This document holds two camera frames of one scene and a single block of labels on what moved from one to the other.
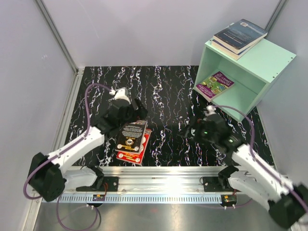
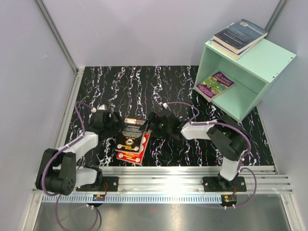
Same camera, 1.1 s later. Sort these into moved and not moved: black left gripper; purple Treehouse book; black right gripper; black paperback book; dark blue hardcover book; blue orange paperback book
Moved: black left gripper; black right gripper
Not moved: blue orange paperback book; black paperback book; dark blue hardcover book; purple Treehouse book
